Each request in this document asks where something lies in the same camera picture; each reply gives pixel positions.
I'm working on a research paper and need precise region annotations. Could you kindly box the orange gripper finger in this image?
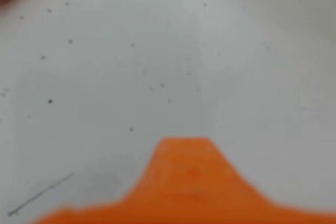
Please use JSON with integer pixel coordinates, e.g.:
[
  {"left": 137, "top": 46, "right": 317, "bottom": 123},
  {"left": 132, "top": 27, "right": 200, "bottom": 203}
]
[{"left": 34, "top": 136, "right": 336, "bottom": 224}]

